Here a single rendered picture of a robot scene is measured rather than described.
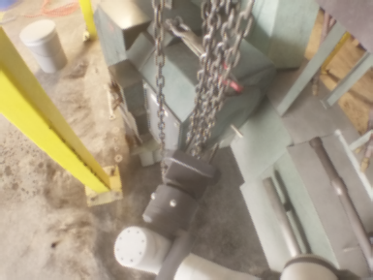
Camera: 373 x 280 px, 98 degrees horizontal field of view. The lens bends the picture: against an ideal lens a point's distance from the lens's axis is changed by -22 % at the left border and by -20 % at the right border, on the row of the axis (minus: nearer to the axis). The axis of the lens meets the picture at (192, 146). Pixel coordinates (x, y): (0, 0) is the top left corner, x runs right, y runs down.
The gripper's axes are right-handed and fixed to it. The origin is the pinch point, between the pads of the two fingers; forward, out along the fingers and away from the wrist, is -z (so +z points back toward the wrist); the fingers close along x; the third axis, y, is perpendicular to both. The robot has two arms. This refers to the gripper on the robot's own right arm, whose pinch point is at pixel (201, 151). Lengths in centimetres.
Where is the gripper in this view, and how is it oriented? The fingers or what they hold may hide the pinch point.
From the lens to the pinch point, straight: 43.9
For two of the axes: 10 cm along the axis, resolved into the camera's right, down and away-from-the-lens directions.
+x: 9.1, 4.1, -1.0
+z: -4.1, 7.9, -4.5
